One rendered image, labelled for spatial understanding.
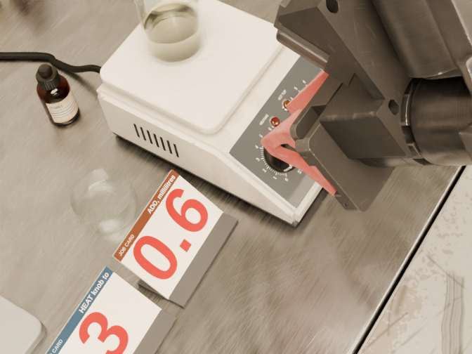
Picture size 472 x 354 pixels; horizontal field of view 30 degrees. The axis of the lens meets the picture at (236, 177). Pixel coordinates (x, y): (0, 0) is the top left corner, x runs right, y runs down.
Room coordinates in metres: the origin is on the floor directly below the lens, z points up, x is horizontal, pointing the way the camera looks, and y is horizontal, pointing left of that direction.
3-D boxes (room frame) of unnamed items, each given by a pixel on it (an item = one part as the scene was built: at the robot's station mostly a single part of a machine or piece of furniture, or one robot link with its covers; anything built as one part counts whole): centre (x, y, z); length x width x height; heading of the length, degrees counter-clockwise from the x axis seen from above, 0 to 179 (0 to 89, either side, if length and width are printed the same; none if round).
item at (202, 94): (0.48, 0.02, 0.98); 0.12 x 0.12 x 0.01; 49
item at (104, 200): (0.40, 0.12, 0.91); 0.06 x 0.06 x 0.02
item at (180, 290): (0.35, 0.06, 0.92); 0.09 x 0.06 x 0.04; 142
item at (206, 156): (0.47, 0.00, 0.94); 0.22 x 0.13 x 0.08; 49
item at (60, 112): (0.51, 0.15, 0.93); 0.03 x 0.03 x 0.07
